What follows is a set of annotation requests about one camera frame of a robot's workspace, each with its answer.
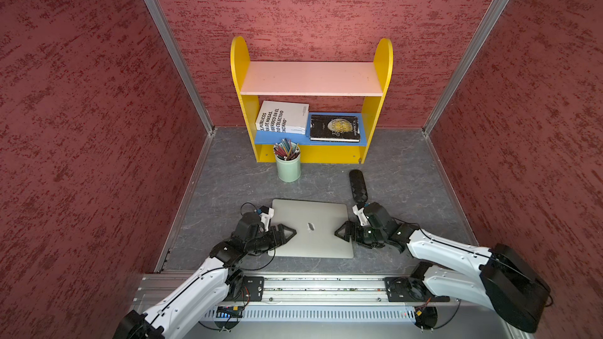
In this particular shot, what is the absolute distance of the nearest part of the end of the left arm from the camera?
0.69 meters

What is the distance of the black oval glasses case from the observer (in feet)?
3.14

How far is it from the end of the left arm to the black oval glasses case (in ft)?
1.13
